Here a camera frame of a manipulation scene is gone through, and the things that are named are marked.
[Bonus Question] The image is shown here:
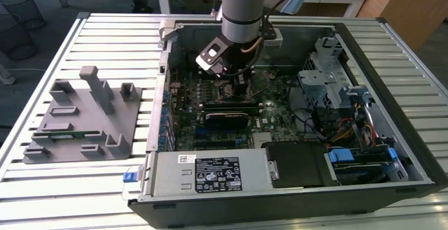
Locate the thin metal locking lever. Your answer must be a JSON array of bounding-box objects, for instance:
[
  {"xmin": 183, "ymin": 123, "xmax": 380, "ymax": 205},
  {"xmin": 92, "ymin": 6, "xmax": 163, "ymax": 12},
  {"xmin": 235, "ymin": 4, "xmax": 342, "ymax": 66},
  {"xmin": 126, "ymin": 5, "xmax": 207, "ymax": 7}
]
[{"xmin": 252, "ymin": 83, "xmax": 274, "ymax": 99}]

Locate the silver CPU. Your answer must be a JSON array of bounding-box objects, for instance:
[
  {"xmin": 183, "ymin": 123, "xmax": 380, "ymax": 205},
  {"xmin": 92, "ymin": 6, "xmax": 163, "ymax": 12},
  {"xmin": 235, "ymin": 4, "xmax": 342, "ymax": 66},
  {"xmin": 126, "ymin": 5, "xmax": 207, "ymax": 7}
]
[{"xmin": 219, "ymin": 83, "xmax": 238, "ymax": 100}]

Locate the CPU socket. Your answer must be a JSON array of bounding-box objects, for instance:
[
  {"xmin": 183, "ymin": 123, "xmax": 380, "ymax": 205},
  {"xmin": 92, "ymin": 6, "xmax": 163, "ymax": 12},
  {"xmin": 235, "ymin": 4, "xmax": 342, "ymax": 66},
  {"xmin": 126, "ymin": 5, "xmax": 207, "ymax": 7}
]
[{"xmin": 216, "ymin": 79, "xmax": 239, "ymax": 103}]

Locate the black RAM stick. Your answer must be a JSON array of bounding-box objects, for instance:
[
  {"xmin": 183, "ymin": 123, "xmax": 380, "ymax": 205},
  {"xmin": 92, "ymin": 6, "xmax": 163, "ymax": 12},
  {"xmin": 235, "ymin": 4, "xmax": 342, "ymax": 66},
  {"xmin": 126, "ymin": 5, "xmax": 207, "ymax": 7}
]
[
  {"xmin": 203, "ymin": 107, "xmax": 263, "ymax": 114},
  {"xmin": 203, "ymin": 102, "xmax": 260, "ymax": 110}
]

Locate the silver drive cage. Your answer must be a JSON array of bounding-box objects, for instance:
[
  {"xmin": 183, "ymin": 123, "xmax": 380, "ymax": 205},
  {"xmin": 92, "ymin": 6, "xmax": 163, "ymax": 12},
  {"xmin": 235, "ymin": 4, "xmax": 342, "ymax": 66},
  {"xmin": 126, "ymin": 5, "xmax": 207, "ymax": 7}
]
[{"xmin": 298, "ymin": 37, "xmax": 372, "ymax": 110}]

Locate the green motherboard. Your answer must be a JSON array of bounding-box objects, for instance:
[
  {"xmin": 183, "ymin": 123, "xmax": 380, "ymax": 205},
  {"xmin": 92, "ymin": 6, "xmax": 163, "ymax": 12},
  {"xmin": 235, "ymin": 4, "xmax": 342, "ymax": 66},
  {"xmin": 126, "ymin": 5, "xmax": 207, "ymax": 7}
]
[{"xmin": 164, "ymin": 68, "xmax": 306, "ymax": 152}]

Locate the grey card retention latch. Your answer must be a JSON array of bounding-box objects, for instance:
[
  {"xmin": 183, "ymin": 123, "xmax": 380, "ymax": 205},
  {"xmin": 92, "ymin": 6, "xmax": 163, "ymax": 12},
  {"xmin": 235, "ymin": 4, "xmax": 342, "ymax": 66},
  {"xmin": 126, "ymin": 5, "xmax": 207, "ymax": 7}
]
[{"xmin": 158, "ymin": 19, "xmax": 179, "ymax": 50}]

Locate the black expansion card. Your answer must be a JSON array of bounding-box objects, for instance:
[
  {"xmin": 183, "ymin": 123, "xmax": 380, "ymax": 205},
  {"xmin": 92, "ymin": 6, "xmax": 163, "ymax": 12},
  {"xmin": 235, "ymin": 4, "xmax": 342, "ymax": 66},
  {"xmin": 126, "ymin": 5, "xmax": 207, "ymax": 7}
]
[{"xmin": 204, "ymin": 112, "xmax": 250, "ymax": 131}]

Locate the silver chipset heatsink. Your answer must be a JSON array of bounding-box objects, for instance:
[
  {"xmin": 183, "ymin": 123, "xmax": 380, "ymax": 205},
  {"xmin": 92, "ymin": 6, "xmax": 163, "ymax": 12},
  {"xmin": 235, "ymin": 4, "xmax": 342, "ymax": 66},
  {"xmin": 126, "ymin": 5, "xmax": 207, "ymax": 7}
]
[{"xmin": 251, "ymin": 132, "xmax": 274, "ymax": 147}]

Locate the black expansion slot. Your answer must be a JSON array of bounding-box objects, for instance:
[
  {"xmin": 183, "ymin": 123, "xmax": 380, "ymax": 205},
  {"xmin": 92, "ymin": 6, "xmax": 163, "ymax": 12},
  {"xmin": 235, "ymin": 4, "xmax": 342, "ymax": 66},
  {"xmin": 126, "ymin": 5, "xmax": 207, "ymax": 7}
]
[{"xmin": 194, "ymin": 140, "xmax": 239, "ymax": 148}]

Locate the blue disk carrier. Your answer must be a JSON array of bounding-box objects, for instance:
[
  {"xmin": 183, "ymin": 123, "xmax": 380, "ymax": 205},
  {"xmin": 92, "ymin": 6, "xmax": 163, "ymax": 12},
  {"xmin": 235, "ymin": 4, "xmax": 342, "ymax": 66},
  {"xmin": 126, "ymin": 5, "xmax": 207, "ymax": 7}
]
[{"xmin": 327, "ymin": 147, "xmax": 400, "ymax": 186}]

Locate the silver power supply unit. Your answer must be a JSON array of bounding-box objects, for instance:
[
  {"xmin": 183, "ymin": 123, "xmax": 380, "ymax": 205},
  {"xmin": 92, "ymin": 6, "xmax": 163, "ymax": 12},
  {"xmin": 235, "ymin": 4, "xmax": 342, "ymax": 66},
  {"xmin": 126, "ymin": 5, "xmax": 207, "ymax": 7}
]
[{"xmin": 139, "ymin": 148, "xmax": 278, "ymax": 198}]

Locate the grey parts rack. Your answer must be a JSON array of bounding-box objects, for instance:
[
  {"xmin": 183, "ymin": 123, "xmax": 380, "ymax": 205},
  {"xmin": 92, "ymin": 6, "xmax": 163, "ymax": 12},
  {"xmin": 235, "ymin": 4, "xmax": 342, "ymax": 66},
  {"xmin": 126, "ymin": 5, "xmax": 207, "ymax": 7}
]
[{"xmin": 22, "ymin": 66, "xmax": 144, "ymax": 165}]

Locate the wooden cabinet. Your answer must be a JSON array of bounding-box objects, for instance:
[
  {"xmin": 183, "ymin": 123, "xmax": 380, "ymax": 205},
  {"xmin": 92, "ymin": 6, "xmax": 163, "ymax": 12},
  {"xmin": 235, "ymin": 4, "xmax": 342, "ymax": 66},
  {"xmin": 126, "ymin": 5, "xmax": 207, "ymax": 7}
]
[{"xmin": 356, "ymin": 0, "xmax": 448, "ymax": 51}]

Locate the green RAM stick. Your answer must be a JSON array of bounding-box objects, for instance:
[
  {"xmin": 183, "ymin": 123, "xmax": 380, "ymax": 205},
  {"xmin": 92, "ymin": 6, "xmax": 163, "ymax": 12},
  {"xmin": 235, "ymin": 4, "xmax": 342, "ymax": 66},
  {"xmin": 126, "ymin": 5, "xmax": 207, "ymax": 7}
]
[{"xmin": 44, "ymin": 130, "xmax": 100, "ymax": 139}]

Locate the black open PC case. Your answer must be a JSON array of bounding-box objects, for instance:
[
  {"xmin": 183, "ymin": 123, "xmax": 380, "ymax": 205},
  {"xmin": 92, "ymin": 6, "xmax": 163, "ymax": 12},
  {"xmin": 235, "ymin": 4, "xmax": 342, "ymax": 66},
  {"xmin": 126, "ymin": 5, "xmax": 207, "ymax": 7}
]
[{"xmin": 126, "ymin": 19, "xmax": 446, "ymax": 229}]

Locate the grey furniture foot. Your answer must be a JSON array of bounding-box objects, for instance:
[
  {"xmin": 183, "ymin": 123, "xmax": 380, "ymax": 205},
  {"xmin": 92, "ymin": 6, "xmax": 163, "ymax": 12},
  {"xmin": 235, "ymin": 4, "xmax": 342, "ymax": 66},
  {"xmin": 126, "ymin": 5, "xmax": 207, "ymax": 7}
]
[{"xmin": 0, "ymin": 63, "xmax": 18, "ymax": 86}]

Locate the copper coloured curved cable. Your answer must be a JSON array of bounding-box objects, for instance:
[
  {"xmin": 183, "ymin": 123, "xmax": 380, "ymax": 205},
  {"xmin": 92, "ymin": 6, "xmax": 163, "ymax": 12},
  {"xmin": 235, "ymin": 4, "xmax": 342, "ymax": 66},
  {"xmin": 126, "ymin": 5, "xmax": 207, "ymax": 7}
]
[{"xmin": 240, "ymin": 36, "xmax": 264, "ymax": 55}]

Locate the large white wrist camera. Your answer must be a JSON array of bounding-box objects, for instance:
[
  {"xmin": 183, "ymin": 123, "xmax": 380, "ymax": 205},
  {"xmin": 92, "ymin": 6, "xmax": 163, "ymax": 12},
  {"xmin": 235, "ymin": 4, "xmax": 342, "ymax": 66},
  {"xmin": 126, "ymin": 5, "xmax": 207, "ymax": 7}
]
[{"xmin": 195, "ymin": 36, "xmax": 232, "ymax": 79}]

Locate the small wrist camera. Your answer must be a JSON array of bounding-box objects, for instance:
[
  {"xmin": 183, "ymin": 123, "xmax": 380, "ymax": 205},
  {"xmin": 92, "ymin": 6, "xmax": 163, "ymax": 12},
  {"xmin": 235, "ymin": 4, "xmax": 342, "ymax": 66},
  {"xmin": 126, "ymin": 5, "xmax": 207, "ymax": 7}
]
[{"xmin": 263, "ymin": 28, "xmax": 284, "ymax": 48}]

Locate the coloured wire bundle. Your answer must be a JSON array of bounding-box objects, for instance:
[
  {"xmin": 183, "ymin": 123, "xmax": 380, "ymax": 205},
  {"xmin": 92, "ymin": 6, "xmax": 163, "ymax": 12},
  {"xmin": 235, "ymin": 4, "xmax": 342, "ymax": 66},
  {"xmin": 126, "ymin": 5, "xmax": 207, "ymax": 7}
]
[{"xmin": 327, "ymin": 103, "xmax": 382, "ymax": 147}]

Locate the black wire basket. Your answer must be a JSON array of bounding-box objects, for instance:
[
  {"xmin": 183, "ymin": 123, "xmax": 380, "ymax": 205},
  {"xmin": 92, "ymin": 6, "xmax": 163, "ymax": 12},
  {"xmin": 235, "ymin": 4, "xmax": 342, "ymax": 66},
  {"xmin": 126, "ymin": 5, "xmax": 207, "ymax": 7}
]
[{"xmin": 0, "ymin": 0, "xmax": 47, "ymax": 60}]

